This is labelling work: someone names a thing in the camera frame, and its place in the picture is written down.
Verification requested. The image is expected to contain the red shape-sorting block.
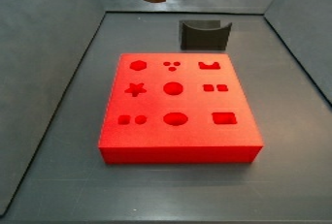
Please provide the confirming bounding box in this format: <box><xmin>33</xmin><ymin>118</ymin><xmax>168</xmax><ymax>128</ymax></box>
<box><xmin>100</xmin><ymin>53</ymin><xmax>264</xmax><ymax>164</ymax></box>

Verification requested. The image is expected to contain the dark grey curved holder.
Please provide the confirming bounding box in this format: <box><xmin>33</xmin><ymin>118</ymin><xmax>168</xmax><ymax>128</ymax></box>
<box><xmin>180</xmin><ymin>20</ymin><xmax>232</xmax><ymax>50</ymax></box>

